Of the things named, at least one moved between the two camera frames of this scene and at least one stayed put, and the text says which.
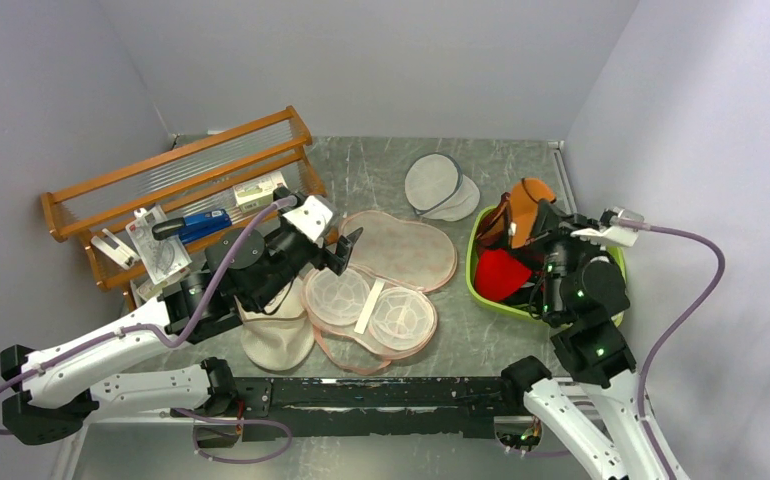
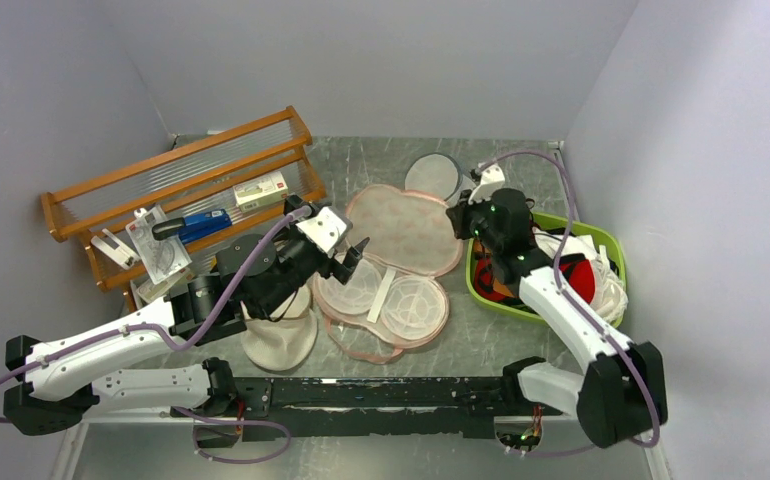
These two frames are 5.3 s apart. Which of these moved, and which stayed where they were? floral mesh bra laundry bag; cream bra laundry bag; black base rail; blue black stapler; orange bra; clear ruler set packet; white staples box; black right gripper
Moved: orange bra; black right gripper; floral mesh bra laundry bag
Stayed: black base rail; cream bra laundry bag; white staples box; clear ruler set packet; blue black stapler
